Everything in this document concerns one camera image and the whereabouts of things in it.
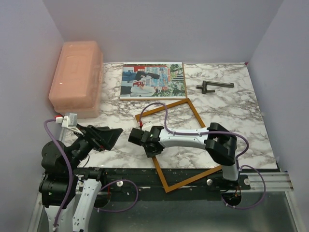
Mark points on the photo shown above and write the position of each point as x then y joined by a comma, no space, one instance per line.
153,81

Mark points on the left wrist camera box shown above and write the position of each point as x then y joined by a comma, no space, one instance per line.
68,121

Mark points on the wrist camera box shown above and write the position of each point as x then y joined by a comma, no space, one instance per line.
68,121
146,126

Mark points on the aluminium rail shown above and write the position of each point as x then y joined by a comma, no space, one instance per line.
274,182

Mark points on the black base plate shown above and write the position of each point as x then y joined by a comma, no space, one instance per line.
150,184

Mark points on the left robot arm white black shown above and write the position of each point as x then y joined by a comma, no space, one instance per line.
69,191

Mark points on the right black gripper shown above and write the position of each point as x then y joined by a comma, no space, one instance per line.
150,154

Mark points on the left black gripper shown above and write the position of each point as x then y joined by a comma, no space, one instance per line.
101,137

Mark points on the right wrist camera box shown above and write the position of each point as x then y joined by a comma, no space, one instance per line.
146,126

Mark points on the pink plastic storage box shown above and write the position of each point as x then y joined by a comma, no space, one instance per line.
77,83

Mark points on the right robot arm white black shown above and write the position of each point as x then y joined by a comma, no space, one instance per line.
217,141

